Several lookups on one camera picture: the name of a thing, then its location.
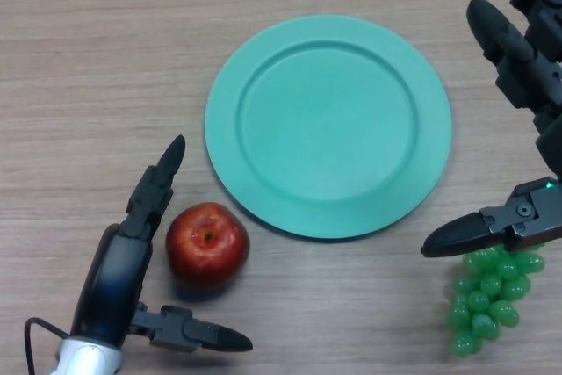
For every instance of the green round plate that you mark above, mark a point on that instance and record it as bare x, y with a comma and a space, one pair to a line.
329, 127

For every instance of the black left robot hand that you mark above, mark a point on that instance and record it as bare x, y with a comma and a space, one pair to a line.
114, 278

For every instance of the green grape bunch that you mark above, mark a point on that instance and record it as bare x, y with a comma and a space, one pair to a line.
487, 300

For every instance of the red apple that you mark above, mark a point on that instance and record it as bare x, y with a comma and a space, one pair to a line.
206, 247

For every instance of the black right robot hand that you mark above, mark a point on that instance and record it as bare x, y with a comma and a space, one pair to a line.
535, 63

